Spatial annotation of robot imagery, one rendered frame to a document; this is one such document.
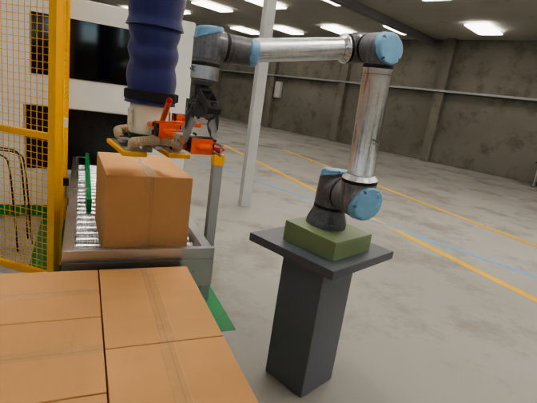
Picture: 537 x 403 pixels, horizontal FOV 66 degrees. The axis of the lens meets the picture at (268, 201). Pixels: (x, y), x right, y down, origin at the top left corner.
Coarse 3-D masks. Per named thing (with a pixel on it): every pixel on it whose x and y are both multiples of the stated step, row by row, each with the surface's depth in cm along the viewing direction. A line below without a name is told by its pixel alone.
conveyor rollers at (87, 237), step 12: (84, 168) 372; (96, 168) 376; (84, 180) 332; (84, 192) 295; (84, 204) 270; (84, 216) 246; (84, 228) 230; (96, 228) 232; (84, 240) 214; (96, 240) 216
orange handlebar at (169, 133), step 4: (184, 120) 217; (148, 124) 176; (180, 124) 196; (196, 124) 200; (200, 124) 201; (164, 128) 160; (164, 132) 158; (168, 132) 154; (172, 132) 152; (168, 136) 155; (172, 136) 150; (200, 144) 131; (204, 144) 132; (208, 144) 133; (200, 148) 131; (204, 148) 131; (208, 148) 132; (212, 148) 134
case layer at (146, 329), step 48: (0, 288) 158; (48, 288) 162; (96, 288) 168; (144, 288) 173; (192, 288) 179; (0, 336) 130; (48, 336) 134; (96, 336) 137; (144, 336) 141; (192, 336) 145; (0, 384) 111; (48, 384) 114; (96, 384) 116; (144, 384) 119; (192, 384) 121; (240, 384) 124
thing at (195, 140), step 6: (192, 138) 130; (198, 138) 132; (204, 138) 134; (186, 144) 138; (192, 144) 131; (210, 144) 134; (186, 150) 136; (192, 150) 131; (198, 150) 132; (210, 150) 135
